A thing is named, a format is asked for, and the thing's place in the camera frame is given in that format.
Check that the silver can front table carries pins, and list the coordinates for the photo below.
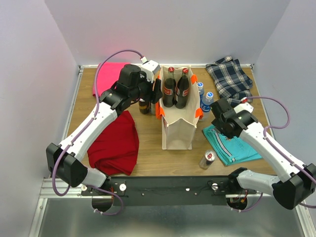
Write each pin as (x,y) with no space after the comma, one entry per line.
(207,160)

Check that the teal folded shorts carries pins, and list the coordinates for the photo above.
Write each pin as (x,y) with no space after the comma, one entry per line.
(230,151)

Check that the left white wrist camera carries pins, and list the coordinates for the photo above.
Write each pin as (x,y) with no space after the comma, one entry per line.
(150,67)

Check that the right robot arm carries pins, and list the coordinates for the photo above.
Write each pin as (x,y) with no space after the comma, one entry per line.
(246,126)

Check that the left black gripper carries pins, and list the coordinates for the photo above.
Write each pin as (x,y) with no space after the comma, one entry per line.
(153,97)

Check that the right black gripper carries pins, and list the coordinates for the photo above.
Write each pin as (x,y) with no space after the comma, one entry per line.
(216,121)

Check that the black can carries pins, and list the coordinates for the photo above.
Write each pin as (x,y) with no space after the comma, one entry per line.
(144,106)

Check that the beige canvas tote bag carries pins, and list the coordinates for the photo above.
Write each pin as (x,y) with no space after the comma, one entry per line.
(179,125)

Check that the aluminium frame rail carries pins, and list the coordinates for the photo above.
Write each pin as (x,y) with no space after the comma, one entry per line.
(61,188)

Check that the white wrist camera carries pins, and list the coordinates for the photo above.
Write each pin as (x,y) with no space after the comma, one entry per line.
(244,106)
(150,67)

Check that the silver can red tab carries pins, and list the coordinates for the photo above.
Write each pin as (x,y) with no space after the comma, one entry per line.
(153,108)

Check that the pink folded cloth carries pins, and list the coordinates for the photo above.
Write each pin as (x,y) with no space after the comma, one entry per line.
(108,74)

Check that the red folded cloth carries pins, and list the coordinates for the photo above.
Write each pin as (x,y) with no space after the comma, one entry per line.
(115,150)

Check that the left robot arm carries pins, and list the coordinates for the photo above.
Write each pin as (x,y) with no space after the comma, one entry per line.
(64,160)

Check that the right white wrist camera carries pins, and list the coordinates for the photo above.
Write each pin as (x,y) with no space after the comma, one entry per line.
(244,106)

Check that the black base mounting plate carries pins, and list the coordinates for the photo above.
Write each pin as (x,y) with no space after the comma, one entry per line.
(173,190)

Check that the clear water bottle blue label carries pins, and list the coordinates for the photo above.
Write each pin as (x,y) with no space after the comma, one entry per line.
(205,104)

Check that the plaid navy white shirt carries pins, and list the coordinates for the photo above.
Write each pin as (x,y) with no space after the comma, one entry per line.
(231,82)

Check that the cola glass bottle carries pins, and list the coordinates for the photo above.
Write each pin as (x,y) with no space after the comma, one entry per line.
(169,88)

